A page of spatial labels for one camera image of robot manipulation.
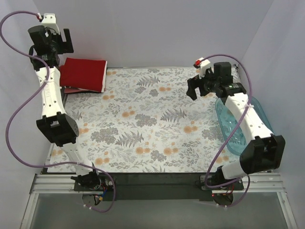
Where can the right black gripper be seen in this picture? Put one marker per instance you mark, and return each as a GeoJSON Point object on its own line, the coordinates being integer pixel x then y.
{"type": "Point", "coordinates": [198, 84]}

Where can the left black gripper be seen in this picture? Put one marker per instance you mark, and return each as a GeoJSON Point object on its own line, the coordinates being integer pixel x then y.
{"type": "Point", "coordinates": [63, 44]}

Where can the red t shirt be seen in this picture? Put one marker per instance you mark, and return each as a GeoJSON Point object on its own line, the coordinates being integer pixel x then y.
{"type": "Point", "coordinates": [71, 90]}
{"type": "Point", "coordinates": [70, 72]}

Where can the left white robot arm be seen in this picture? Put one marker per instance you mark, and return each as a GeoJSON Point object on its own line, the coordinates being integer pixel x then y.
{"type": "Point", "coordinates": [55, 124]}

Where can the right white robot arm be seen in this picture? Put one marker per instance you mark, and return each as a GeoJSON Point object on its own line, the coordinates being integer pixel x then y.
{"type": "Point", "coordinates": [264, 149]}

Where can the red folded t shirt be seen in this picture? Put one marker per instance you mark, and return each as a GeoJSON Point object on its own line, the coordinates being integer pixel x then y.
{"type": "Point", "coordinates": [71, 90]}

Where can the teal plastic bin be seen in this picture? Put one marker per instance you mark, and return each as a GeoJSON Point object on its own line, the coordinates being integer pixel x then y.
{"type": "Point", "coordinates": [227, 122]}

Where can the white printed folded t shirt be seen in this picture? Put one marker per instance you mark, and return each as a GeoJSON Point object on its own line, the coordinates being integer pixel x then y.
{"type": "Point", "coordinates": [93, 75]}

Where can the floral patterned table mat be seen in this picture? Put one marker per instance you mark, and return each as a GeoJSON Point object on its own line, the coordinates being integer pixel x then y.
{"type": "Point", "coordinates": [145, 122]}

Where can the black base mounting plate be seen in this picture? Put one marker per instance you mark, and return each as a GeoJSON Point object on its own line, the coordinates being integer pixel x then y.
{"type": "Point", "coordinates": [160, 186]}

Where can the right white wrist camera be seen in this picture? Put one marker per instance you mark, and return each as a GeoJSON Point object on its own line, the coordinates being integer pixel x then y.
{"type": "Point", "coordinates": [202, 65]}

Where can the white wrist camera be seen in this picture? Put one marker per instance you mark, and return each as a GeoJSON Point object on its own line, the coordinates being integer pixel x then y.
{"type": "Point", "coordinates": [202, 65]}
{"type": "Point", "coordinates": [48, 20]}

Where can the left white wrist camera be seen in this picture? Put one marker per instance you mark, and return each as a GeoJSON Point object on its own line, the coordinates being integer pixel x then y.
{"type": "Point", "coordinates": [48, 20]}

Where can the aluminium frame rail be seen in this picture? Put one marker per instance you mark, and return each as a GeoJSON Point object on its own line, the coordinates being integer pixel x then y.
{"type": "Point", "coordinates": [57, 203]}

